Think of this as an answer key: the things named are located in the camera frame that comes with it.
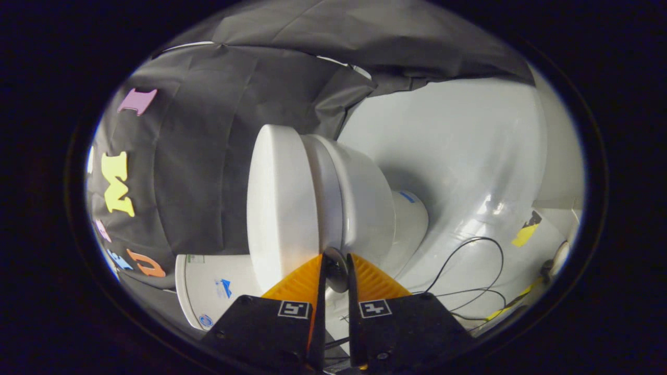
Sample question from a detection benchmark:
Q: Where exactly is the yellow black floor tape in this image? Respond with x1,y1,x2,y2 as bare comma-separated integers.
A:
511,210,542,248

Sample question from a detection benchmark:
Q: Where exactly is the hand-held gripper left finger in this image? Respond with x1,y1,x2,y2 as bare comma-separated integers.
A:
201,253,328,373

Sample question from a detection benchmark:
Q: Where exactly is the white toilet lid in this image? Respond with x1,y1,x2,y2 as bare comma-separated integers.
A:
246,124,321,293

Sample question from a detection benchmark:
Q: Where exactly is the black backdrop cloth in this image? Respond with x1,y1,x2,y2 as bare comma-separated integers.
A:
86,0,537,313

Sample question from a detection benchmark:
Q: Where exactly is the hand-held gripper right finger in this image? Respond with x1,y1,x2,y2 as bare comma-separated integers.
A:
346,253,476,371

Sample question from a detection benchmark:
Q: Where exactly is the black cable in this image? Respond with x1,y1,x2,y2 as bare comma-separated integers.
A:
412,237,507,334

